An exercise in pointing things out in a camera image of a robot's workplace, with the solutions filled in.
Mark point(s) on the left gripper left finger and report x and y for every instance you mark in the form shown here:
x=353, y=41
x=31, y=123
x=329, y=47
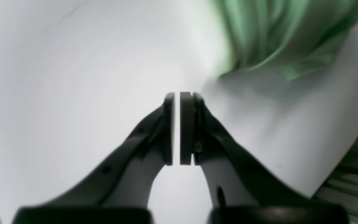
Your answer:
x=118, y=189

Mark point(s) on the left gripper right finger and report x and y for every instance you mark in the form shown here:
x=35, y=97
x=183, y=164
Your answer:
x=242, y=190

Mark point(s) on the green polo shirt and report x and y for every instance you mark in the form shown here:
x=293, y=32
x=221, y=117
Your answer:
x=295, y=37

